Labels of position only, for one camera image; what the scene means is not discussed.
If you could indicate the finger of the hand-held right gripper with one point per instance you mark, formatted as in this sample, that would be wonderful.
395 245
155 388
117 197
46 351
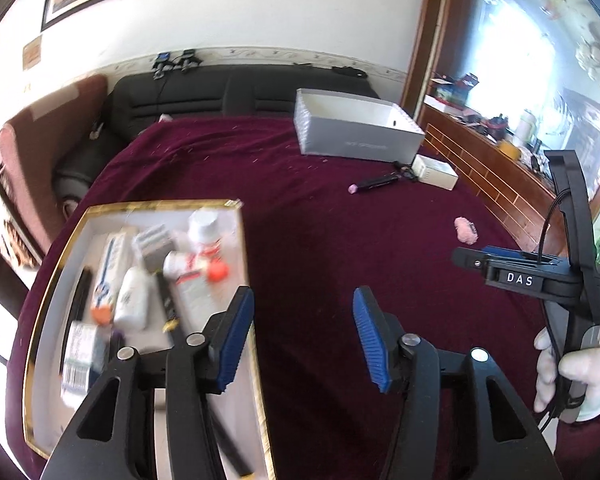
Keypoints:
505 252
467 258

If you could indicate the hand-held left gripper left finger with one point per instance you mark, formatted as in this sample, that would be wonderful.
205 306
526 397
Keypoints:
235 340

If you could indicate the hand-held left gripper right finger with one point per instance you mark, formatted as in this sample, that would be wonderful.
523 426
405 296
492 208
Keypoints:
370 345

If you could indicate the black marker yellow caps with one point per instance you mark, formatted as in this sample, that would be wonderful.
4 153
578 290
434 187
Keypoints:
167 305

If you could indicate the plain white bottle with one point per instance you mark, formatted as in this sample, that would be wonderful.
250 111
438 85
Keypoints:
132 300

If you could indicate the white bottle red label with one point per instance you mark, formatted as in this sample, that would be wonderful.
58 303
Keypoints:
204 230

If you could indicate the black marker purple cap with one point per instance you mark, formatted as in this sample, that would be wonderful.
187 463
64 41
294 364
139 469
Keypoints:
115 340

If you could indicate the grey ribbed plastic piece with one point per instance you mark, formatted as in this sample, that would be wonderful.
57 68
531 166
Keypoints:
152 245

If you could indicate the white tube orange cap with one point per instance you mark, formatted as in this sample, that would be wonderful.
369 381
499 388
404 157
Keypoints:
107 270

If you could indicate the white barcode carton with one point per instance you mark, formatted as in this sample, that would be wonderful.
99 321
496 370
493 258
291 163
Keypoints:
80 365

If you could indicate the gold rimmed white tray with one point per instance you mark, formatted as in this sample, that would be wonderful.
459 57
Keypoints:
105 220

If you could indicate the person's right hand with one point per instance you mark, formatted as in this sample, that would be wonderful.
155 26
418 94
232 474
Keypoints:
592 365

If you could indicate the pink fluffy sponge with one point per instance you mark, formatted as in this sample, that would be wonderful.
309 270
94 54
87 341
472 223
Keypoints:
466 230

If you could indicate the small white carton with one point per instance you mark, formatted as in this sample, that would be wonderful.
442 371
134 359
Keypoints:
435 171

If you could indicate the wooden cabinet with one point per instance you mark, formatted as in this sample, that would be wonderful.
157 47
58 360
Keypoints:
480 160

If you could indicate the black marker pink caps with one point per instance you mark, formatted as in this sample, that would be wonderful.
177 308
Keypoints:
380 180

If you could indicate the maroon blanket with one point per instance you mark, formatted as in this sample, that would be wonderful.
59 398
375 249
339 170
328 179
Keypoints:
305 240

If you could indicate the white jar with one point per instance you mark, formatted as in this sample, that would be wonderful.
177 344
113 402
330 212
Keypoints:
525 127

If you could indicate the grey cardboard box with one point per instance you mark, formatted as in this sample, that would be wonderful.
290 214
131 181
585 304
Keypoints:
360 135

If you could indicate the black padded seat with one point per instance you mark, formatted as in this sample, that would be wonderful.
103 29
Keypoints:
205 100

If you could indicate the brown chair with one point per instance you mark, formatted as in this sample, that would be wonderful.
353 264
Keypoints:
35 160

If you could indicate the black and blue clamp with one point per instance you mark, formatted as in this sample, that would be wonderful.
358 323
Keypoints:
187 60
161 65

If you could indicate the small wall plaque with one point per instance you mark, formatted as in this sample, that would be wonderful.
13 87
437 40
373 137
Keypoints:
32 53

